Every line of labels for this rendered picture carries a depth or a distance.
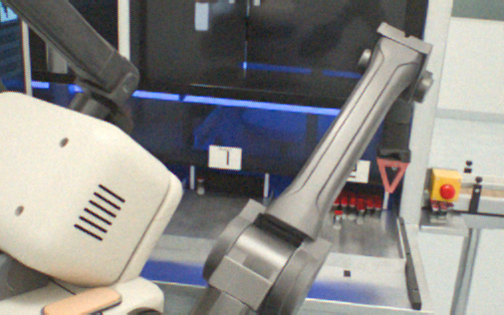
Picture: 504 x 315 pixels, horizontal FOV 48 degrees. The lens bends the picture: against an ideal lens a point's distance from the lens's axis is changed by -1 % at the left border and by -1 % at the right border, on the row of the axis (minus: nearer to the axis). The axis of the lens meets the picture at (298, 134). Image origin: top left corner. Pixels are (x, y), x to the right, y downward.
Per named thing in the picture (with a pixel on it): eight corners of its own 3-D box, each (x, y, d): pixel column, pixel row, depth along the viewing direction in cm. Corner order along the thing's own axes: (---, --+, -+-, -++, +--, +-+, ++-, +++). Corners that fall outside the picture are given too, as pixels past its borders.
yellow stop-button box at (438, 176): (426, 189, 158) (430, 165, 156) (453, 192, 157) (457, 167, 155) (430, 200, 151) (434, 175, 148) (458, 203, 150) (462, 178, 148)
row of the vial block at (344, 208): (314, 212, 156) (315, 197, 155) (379, 219, 155) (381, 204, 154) (314, 216, 154) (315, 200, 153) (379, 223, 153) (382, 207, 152)
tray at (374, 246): (301, 201, 163) (302, 189, 162) (392, 210, 162) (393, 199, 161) (290, 261, 131) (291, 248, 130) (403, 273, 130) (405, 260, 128)
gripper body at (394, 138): (404, 154, 129) (408, 121, 128) (410, 160, 119) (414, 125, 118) (376, 151, 129) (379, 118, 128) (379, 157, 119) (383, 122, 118)
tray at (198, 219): (184, 189, 165) (184, 177, 164) (273, 198, 164) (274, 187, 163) (145, 245, 133) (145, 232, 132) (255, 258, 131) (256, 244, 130)
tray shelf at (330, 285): (167, 193, 166) (167, 187, 165) (409, 218, 162) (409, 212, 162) (101, 282, 120) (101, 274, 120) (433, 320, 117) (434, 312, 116)
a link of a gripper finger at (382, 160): (401, 188, 129) (406, 148, 128) (405, 195, 122) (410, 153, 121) (372, 186, 130) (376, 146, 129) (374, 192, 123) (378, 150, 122)
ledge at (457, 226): (414, 210, 168) (414, 204, 167) (458, 214, 167) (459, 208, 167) (419, 232, 155) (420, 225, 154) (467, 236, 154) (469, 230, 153)
